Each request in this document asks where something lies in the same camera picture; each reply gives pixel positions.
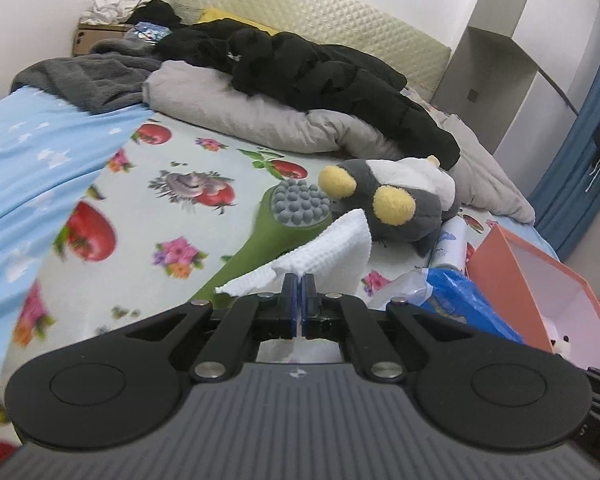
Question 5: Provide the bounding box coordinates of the crumpled white cloth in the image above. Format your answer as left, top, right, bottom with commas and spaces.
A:
80, 0, 141, 26

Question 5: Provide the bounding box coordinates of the small black garment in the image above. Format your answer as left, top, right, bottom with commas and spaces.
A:
127, 0, 183, 29

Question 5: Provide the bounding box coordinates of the brown nightstand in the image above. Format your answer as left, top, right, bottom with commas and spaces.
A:
72, 22, 136, 59

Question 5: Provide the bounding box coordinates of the white waffle cloth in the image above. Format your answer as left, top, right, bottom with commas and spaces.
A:
215, 209, 372, 297

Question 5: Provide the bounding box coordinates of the cream padded headboard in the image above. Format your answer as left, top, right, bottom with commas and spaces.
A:
177, 0, 453, 106

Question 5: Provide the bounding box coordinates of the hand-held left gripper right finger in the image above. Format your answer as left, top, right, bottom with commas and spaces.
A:
302, 273, 474, 385

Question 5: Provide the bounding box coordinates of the grey penguin plush toy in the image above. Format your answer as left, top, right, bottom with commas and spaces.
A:
318, 155, 458, 257

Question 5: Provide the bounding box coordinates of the blue plastic bag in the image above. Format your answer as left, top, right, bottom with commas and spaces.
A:
365, 267, 526, 346

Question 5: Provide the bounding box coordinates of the blue patterned packet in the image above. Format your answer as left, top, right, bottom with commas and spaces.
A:
129, 22, 174, 42

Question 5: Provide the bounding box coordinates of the blue curtain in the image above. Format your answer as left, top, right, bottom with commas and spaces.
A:
527, 35, 600, 266

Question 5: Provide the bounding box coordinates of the green massage hammer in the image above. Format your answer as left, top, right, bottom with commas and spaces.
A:
187, 178, 333, 307

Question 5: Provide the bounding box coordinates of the orange cardboard box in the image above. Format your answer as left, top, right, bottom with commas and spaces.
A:
465, 224, 600, 376

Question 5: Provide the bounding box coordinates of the dark grey blanket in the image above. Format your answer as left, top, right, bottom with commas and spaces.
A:
11, 39, 166, 115

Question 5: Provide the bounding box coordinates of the grey quilt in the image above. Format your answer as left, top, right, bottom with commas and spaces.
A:
142, 60, 537, 225

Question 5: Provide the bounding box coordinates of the white cylinder bottle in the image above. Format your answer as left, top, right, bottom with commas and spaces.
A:
427, 215, 469, 276

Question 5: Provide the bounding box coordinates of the blue star bed sheet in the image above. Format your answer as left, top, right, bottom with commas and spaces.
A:
0, 85, 153, 307

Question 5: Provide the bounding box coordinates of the black jacket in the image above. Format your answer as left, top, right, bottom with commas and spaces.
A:
152, 17, 462, 170

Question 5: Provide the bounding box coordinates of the white cabinet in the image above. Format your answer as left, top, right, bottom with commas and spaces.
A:
450, 0, 600, 196

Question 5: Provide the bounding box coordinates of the small panda plush toy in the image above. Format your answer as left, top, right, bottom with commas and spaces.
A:
547, 335, 576, 359

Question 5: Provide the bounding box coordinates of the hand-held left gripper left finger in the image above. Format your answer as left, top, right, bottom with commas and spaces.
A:
125, 273, 298, 385

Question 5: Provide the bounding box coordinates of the floral bed mat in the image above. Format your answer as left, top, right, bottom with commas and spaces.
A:
0, 115, 501, 466

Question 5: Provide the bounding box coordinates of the yellow pillow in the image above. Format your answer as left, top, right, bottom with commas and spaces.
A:
197, 7, 281, 36

